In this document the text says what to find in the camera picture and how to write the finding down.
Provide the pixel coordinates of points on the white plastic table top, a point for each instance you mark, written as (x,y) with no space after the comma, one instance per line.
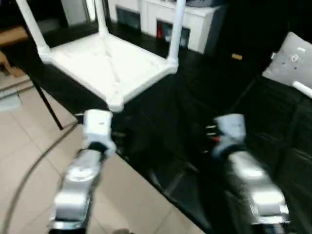
(107,63)

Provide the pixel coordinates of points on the white plastic table leg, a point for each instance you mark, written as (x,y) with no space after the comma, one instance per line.
(31,27)
(303,89)
(101,17)
(176,34)

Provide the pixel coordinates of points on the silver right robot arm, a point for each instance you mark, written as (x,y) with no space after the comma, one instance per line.
(253,185)

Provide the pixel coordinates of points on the black work mat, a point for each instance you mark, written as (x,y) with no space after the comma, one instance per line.
(195,112)

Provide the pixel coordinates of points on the small tan label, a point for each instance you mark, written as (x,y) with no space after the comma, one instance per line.
(236,56)

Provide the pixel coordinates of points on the grey cushion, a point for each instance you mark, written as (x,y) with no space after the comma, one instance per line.
(292,61)

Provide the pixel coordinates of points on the white glass-door cabinet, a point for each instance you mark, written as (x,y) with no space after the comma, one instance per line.
(195,19)

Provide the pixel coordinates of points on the black sofa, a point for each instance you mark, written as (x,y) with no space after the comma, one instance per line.
(258,24)

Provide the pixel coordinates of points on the brown wooden furniture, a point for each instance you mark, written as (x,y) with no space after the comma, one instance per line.
(12,44)

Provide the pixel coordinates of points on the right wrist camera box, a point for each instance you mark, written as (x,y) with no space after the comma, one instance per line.
(229,129)

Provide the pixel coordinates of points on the black metal frame bar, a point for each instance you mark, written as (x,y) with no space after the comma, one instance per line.
(48,102)

